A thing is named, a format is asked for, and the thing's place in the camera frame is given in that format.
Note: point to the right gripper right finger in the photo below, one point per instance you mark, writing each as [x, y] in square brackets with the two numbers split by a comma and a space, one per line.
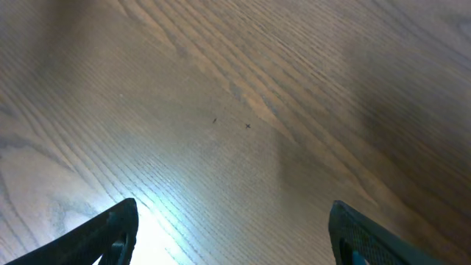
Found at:
[357, 240]

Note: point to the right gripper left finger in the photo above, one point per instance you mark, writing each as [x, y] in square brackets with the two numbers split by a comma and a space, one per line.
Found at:
[108, 238]

